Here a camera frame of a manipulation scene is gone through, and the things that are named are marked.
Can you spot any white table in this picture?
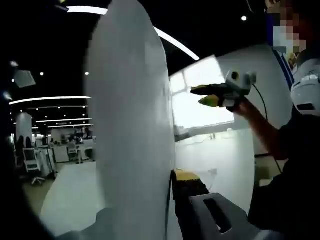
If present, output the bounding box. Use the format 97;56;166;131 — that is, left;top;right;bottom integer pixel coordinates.
39;128;256;240

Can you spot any white paper sheet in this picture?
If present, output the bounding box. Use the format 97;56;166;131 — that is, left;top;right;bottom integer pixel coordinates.
84;0;177;240

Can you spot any blue and white wall poster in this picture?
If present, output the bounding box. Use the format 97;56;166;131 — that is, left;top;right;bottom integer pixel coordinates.
265;12;300;87

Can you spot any person in dark shirt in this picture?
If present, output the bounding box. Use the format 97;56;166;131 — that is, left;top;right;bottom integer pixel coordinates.
247;109;320;240

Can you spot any ceiling air conditioner vent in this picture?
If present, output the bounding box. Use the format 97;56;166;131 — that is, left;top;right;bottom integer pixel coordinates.
13;69;36;89

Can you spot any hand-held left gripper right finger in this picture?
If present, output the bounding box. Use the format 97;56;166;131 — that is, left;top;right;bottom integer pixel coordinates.
170;168;253;240

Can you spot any white mesh office chair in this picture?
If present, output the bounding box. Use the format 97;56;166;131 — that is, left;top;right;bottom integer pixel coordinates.
22;147;46;186

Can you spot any person's right hand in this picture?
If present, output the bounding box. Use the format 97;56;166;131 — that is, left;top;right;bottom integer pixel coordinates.
226;96;252;118

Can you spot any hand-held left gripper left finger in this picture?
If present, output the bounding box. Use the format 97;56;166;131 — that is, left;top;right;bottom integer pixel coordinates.
56;208;113;240

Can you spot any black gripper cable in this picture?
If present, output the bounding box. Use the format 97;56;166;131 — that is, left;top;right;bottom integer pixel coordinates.
251;83;269;122

